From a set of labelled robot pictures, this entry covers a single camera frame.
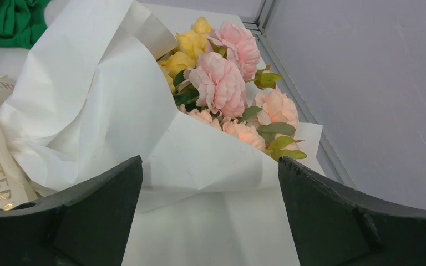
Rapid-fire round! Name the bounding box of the pink and yellow flower bunch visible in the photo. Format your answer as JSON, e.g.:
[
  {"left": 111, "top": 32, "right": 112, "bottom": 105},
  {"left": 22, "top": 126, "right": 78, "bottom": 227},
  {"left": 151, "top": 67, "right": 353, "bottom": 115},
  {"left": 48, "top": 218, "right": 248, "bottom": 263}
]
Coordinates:
[{"left": 158, "top": 17, "right": 307, "bottom": 161}]

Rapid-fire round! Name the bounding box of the green cloth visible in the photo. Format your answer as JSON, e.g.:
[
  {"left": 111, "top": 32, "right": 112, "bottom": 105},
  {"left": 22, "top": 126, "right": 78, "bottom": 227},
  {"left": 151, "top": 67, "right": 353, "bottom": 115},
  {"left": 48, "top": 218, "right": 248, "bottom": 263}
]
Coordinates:
[{"left": 0, "top": 0, "right": 50, "bottom": 49}]

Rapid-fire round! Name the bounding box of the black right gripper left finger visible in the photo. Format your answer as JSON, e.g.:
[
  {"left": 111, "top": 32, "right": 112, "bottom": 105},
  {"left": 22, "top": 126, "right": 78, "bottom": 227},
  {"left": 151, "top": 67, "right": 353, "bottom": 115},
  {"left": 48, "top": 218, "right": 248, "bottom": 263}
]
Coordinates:
[{"left": 0, "top": 156, "right": 143, "bottom": 265}]

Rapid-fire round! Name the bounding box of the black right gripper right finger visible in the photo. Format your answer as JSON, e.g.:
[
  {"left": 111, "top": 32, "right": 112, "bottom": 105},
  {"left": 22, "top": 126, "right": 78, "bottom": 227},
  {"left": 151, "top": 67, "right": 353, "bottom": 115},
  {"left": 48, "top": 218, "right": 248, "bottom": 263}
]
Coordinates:
[{"left": 278, "top": 157, "right": 426, "bottom": 265}]

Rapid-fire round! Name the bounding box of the white paper bouquet wrap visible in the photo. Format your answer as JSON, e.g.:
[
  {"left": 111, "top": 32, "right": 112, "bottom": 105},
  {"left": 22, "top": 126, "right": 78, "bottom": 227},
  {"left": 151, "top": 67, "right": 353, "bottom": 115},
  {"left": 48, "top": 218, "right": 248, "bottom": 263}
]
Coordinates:
[{"left": 0, "top": 0, "right": 326, "bottom": 214}]

